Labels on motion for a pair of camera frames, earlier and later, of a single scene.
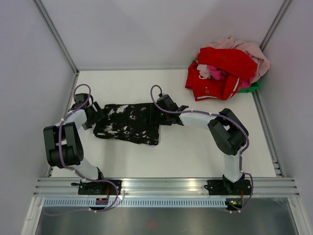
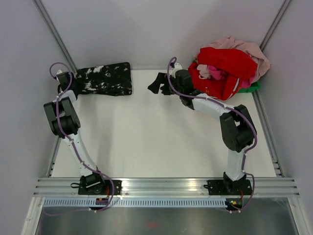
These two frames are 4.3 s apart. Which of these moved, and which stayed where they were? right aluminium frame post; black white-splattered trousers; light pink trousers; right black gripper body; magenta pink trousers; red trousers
Moved: right black gripper body; black white-splattered trousers
Stayed: right aluminium frame post; magenta pink trousers; red trousers; light pink trousers
